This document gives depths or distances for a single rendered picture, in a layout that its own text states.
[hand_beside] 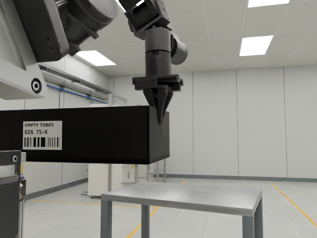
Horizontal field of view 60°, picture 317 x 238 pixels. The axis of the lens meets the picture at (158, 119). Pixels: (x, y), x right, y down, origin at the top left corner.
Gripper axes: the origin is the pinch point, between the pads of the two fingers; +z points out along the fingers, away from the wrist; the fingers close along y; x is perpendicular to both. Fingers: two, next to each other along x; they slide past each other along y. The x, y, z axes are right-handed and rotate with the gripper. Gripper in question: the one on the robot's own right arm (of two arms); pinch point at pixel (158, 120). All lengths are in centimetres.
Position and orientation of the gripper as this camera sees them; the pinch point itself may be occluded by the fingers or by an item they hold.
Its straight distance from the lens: 59.8
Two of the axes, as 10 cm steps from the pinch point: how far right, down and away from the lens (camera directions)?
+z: 0.1, 10.0, -0.6
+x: -2.6, -0.5, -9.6
